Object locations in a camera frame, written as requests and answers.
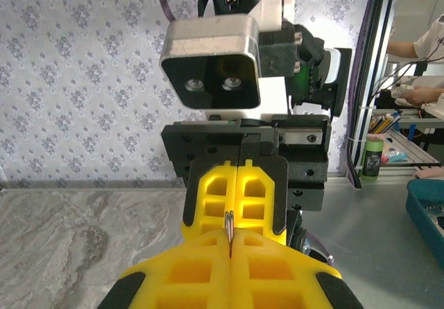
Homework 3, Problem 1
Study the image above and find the aluminium frame post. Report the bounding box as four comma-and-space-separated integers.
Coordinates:
346, 0, 397, 189

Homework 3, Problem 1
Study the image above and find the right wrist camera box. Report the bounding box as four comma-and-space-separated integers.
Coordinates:
159, 0, 297, 123

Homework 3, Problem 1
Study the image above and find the blue plastic tray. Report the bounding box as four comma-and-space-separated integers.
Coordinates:
405, 178, 444, 265

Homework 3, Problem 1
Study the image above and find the pink cloth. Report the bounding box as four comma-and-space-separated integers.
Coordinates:
412, 167, 444, 180

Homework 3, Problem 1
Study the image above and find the light blue pink toy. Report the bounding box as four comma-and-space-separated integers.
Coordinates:
380, 147, 407, 165

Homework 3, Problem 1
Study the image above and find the person's hand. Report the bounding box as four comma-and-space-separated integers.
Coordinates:
401, 85, 442, 108

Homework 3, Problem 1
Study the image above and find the yellow pencil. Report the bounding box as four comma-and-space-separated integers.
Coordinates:
369, 115, 393, 135

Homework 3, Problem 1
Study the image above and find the aluminium profile workbench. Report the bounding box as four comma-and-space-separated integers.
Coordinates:
366, 109, 444, 177

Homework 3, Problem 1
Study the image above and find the person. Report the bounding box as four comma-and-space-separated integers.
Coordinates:
386, 12, 444, 108

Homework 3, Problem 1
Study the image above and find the white handheld controller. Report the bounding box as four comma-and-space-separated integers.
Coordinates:
391, 83, 413, 99

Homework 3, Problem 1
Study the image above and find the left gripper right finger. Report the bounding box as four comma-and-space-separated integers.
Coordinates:
230, 228, 364, 309

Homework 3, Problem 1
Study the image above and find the green capped dark bottle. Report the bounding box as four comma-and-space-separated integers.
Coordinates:
360, 137, 385, 182

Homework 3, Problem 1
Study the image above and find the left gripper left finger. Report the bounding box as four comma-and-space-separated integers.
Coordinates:
96, 228, 232, 309

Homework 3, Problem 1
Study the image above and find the thin black cable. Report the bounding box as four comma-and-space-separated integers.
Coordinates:
368, 33, 444, 106

